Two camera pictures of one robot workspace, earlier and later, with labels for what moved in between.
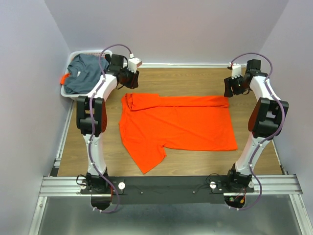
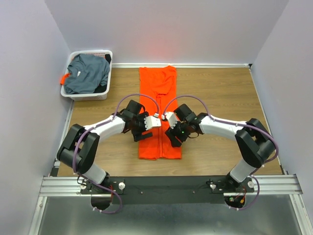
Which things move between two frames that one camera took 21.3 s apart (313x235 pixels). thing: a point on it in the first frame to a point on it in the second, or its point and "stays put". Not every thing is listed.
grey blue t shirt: [85, 72] stays put
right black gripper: [229, 82] to [170, 133]
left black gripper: [133, 83] to [138, 135]
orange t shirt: [148, 122] to [158, 94]
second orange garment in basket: [62, 82] stays put
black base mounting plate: [167, 190] stays put
